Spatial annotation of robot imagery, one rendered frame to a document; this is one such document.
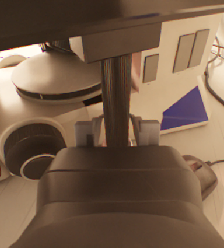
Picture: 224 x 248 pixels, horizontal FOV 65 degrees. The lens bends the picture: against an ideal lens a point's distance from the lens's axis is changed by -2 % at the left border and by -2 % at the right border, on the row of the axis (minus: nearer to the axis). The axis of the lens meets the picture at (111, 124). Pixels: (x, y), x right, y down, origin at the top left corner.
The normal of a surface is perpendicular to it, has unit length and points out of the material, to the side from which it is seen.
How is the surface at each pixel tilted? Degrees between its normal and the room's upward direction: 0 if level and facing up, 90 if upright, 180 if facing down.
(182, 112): 48
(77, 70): 0
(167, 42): 90
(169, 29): 90
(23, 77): 0
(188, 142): 0
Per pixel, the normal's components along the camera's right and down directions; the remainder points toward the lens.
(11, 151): 0.46, 0.58
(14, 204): -0.04, -0.74
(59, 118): 0.35, 0.02
